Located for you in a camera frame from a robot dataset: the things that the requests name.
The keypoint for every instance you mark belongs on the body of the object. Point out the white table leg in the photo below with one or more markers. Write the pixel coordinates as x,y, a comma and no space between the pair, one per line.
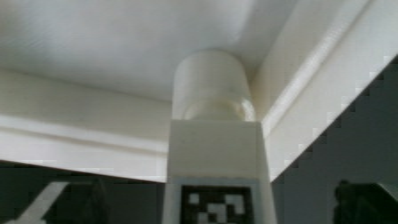
217,188

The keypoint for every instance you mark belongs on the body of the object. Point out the white square tabletop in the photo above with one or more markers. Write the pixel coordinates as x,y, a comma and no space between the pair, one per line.
89,54

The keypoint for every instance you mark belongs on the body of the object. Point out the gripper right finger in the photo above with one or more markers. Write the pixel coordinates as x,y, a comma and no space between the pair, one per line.
367,203

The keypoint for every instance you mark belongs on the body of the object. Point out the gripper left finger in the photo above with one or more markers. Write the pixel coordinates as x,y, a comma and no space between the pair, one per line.
70,203

